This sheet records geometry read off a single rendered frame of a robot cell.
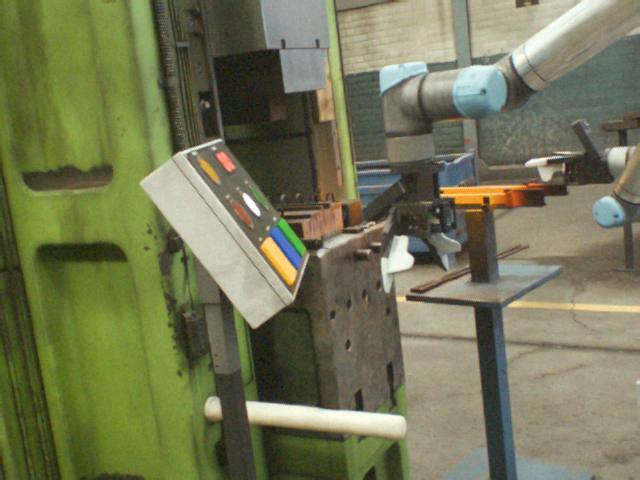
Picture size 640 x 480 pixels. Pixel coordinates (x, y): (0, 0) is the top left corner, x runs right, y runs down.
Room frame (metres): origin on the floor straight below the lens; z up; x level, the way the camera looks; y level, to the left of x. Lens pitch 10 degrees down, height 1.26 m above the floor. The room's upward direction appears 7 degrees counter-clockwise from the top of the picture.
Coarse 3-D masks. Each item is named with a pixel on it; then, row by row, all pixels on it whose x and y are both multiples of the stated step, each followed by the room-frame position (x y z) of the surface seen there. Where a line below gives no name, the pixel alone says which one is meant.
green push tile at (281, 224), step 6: (282, 222) 1.44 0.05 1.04; (282, 228) 1.41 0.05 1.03; (288, 228) 1.45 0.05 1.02; (288, 234) 1.42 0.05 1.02; (294, 234) 1.47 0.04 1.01; (288, 240) 1.40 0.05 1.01; (294, 240) 1.43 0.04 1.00; (294, 246) 1.40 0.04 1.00; (300, 246) 1.44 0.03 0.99; (300, 252) 1.40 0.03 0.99
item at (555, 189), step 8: (536, 184) 2.14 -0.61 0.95; (544, 184) 2.13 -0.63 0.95; (552, 184) 2.11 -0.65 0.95; (560, 184) 2.09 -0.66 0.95; (448, 192) 2.31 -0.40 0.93; (456, 192) 2.29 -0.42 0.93; (464, 192) 2.27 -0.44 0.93; (472, 192) 2.26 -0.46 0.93; (480, 192) 2.24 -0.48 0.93; (488, 192) 2.22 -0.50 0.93; (496, 192) 2.21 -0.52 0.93; (544, 192) 2.12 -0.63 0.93; (552, 192) 2.11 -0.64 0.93; (560, 192) 2.09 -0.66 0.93; (568, 192) 2.10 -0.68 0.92
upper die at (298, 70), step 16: (224, 64) 1.87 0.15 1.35; (240, 64) 1.85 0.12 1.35; (256, 64) 1.82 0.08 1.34; (272, 64) 1.80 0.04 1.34; (288, 64) 1.82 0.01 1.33; (304, 64) 1.88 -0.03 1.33; (320, 64) 1.95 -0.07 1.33; (224, 80) 1.87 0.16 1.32; (240, 80) 1.85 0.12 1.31; (256, 80) 1.83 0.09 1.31; (272, 80) 1.81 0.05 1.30; (288, 80) 1.81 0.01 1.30; (304, 80) 1.87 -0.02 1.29; (320, 80) 1.94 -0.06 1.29; (224, 96) 1.87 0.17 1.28; (240, 96) 1.85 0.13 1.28; (256, 96) 1.83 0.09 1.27
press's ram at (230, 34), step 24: (216, 0) 1.80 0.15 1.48; (240, 0) 1.77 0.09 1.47; (264, 0) 1.76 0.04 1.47; (288, 0) 1.85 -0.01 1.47; (312, 0) 1.95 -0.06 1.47; (216, 24) 1.81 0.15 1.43; (240, 24) 1.78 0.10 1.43; (264, 24) 1.75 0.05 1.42; (288, 24) 1.84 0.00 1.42; (312, 24) 1.94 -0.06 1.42; (216, 48) 1.81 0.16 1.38; (240, 48) 1.78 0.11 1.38; (264, 48) 1.75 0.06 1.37; (288, 48) 1.83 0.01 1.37; (312, 48) 1.93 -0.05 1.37
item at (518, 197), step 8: (512, 192) 2.05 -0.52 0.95; (520, 192) 2.03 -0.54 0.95; (528, 192) 2.02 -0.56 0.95; (536, 192) 2.01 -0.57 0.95; (456, 200) 2.15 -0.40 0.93; (464, 200) 2.14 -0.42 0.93; (472, 200) 2.12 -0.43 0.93; (480, 200) 2.11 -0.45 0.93; (496, 200) 2.07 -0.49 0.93; (504, 200) 2.06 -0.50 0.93; (512, 200) 2.05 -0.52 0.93; (520, 200) 2.04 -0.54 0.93; (528, 200) 2.02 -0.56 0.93; (536, 200) 2.01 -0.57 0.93
